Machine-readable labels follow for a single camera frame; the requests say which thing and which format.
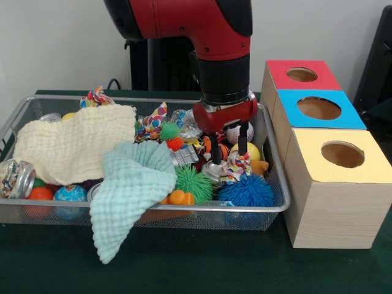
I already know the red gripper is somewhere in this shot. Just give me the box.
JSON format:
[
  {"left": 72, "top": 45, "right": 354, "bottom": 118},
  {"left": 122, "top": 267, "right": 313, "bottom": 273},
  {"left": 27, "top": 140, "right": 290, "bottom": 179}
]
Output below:
[{"left": 192, "top": 91, "right": 259, "bottom": 165}]

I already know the colourful spotted fabric scrap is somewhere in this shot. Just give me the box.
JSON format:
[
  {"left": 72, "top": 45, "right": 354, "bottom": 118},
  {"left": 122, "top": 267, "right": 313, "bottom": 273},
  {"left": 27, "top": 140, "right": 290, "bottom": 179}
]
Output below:
[
  {"left": 134, "top": 102, "right": 168, "bottom": 143},
  {"left": 220, "top": 151, "right": 252, "bottom": 184}
]

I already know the mint muslin cloth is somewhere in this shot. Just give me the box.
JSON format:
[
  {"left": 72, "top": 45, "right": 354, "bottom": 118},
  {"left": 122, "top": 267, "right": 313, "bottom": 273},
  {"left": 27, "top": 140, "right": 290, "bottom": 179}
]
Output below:
[{"left": 89, "top": 141, "right": 178, "bottom": 265}]

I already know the shallow clear mesh bin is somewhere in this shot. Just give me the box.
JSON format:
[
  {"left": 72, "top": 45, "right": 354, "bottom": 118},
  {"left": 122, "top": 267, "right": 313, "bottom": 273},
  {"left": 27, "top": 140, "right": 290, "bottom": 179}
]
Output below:
[{"left": 0, "top": 94, "right": 291, "bottom": 232}]

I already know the wooden box with three holes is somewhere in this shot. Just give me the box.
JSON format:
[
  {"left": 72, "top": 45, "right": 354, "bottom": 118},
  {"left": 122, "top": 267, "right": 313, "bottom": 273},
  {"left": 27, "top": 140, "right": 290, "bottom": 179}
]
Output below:
[{"left": 259, "top": 59, "right": 392, "bottom": 249}]

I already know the white baseball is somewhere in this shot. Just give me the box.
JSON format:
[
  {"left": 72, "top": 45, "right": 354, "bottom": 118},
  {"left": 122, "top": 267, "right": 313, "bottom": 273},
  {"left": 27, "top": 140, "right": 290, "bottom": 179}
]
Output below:
[{"left": 226, "top": 122, "right": 255, "bottom": 145}]

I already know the yellow tennis ball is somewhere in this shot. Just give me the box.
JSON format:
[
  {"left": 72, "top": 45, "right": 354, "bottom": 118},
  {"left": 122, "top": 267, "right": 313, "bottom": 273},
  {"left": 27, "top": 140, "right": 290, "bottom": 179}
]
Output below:
[{"left": 231, "top": 142, "right": 261, "bottom": 162}]

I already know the silver drink can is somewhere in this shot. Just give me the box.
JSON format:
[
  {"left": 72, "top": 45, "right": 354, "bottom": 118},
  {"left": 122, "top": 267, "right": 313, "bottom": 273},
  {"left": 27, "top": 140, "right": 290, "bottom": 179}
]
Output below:
[{"left": 203, "top": 160, "right": 227, "bottom": 186}]

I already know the blue spiky ball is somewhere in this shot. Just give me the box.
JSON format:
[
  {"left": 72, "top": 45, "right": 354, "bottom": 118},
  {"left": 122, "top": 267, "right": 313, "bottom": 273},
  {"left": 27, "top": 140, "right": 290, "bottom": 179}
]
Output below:
[{"left": 217, "top": 174, "right": 274, "bottom": 208}]

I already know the green spiky ball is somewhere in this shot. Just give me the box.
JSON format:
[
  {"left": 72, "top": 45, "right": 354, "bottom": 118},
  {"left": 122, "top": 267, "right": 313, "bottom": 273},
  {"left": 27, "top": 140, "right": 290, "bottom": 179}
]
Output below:
[{"left": 174, "top": 165, "right": 214, "bottom": 205}]

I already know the dark green table cloth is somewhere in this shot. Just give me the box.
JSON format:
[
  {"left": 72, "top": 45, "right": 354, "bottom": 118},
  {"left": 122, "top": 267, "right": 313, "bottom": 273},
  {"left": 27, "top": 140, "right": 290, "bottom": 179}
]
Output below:
[{"left": 0, "top": 89, "right": 392, "bottom": 294}]

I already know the cream muslin cloth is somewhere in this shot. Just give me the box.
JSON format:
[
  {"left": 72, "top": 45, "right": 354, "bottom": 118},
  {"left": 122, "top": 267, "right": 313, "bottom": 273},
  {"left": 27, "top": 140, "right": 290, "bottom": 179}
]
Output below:
[{"left": 13, "top": 104, "right": 138, "bottom": 187}]

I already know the blue globe ball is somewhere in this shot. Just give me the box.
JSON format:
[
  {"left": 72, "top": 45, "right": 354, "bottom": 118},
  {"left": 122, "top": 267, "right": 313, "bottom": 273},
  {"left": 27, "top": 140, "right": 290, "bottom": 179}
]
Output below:
[{"left": 53, "top": 184, "right": 89, "bottom": 221}]

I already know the black monitor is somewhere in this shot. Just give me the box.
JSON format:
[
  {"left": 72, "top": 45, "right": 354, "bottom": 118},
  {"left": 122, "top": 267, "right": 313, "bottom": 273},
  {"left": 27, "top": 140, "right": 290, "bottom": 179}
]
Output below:
[{"left": 353, "top": 4, "right": 392, "bottom": 107}]

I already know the crushed printed can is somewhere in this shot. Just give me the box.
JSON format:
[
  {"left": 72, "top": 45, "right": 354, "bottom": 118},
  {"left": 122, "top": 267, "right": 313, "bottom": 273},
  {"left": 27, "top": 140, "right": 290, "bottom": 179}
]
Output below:
[{"left": 0, "top": 159, "right": 37, "bottom": 200}]

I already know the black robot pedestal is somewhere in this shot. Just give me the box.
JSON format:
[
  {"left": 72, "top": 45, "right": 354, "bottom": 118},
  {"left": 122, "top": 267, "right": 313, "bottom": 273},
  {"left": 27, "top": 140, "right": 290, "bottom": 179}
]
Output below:
[{"left": 128, "top": 38, "right": 203, "bottom": 91}]

